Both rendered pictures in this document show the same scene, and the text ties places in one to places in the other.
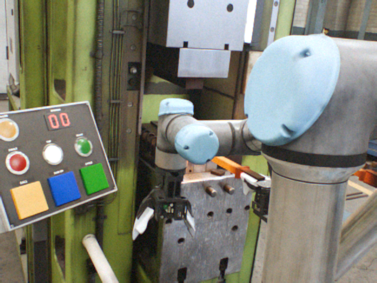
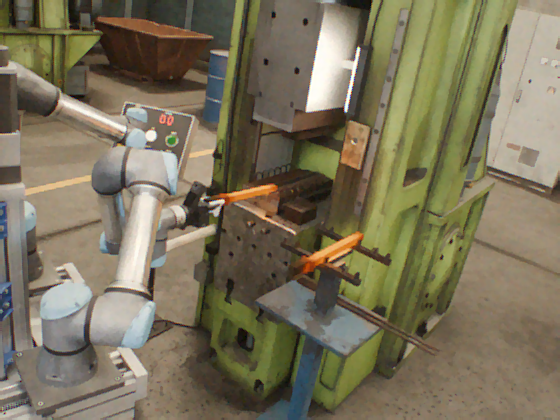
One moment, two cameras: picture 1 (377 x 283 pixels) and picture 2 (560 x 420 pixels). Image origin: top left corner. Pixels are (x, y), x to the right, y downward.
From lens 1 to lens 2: 1.96 m
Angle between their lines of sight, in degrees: 58
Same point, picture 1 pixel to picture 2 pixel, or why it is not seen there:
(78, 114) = (181, 121)
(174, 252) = (225, 260)
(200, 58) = (269, 108)
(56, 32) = not seen: hidden behind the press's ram
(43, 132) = (153, 122)
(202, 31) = (272, 86)
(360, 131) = not seen: outside the picture
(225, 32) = (291, 91)
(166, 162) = not seen: hidden behind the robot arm
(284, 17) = (400, 95)
